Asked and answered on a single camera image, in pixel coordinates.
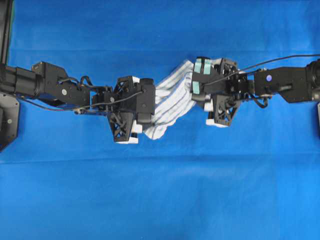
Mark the black frame post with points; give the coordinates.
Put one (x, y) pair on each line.
(6, 19)

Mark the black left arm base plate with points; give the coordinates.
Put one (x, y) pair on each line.
(9, 120)

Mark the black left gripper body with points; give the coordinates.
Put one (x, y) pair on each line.
(119, 106)

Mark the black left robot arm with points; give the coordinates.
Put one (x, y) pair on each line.
(51, 85)

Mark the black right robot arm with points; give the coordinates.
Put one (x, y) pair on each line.
(293, 84)

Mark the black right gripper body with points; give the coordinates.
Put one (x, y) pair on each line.
(222, 107)

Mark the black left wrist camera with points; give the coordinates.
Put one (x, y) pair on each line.
(145, 101)

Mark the blue table cloth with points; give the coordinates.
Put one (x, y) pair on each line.
(64, 178)

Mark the blue striped white towel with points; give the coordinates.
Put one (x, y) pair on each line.
(173, 99)

